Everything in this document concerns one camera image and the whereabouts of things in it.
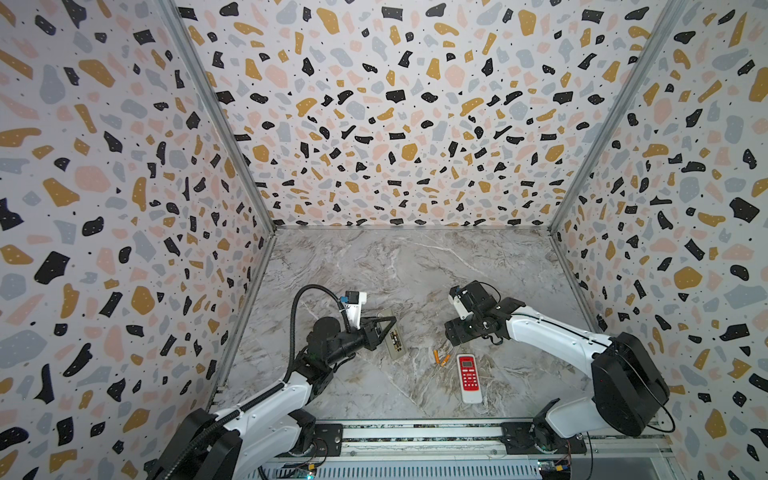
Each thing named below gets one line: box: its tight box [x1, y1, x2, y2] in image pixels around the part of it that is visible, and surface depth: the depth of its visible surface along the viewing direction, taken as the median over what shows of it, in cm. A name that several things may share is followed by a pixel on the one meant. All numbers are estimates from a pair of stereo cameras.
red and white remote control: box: [456, 353, 483, 404], surface depth 85 cm
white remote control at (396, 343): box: [385, 325, 407, 360], surface depth 78 cm
